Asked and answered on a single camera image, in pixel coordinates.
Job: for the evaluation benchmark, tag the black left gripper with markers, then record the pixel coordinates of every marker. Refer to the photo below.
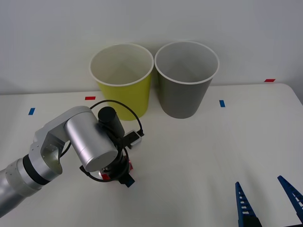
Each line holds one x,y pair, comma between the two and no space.
122,165

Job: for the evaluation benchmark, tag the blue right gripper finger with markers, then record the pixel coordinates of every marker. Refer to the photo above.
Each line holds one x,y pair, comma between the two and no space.
293,194
243,212

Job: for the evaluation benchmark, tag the red drink can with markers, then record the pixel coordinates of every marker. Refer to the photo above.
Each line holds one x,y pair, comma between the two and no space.
104,176

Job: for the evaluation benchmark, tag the silver and black left arm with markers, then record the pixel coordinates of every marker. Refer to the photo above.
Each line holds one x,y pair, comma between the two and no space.
82,132

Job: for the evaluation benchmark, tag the yellow-green plastic bin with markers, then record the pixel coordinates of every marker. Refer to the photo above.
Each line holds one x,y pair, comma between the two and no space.
132,101

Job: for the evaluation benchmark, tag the grey plastic bin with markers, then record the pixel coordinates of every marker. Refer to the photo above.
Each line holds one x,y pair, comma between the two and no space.
182,101

